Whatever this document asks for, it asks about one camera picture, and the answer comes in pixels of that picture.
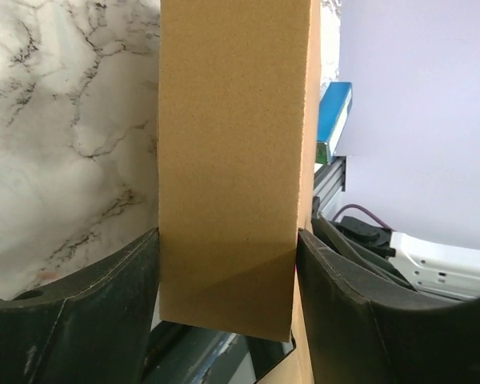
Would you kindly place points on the brown cardboard box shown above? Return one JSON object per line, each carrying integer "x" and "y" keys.
{"x": 239, "y": 88}

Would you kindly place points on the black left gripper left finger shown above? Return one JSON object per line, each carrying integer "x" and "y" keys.
{"x": 91, "y": 326}

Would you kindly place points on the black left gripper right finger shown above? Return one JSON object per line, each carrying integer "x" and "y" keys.
{"x": 362, "y": 328}

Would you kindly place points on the blue white toothpaste box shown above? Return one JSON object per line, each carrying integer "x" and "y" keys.
{"x": 334, "y": 109}

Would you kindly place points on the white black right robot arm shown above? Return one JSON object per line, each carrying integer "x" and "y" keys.
{"x": 435, "y": 269}

